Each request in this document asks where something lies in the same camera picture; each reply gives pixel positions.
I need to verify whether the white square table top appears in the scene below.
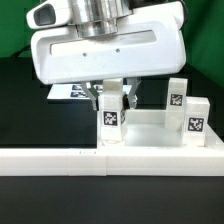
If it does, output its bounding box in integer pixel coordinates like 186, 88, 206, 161
96, 108, 223, 150

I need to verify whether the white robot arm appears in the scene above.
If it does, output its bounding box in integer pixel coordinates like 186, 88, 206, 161
26, 0, 186, 108

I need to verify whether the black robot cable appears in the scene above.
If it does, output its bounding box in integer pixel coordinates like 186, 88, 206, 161
11, 44, 33, 59

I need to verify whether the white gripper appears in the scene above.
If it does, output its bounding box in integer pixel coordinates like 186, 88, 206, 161
30, 0, 186, 110

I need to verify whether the paper sheet with markers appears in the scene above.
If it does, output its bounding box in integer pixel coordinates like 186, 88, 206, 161
47, 83, 131, 100

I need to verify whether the white L-shaped obstacle fence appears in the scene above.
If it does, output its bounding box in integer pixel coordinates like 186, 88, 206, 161
0, 112, 224, 178

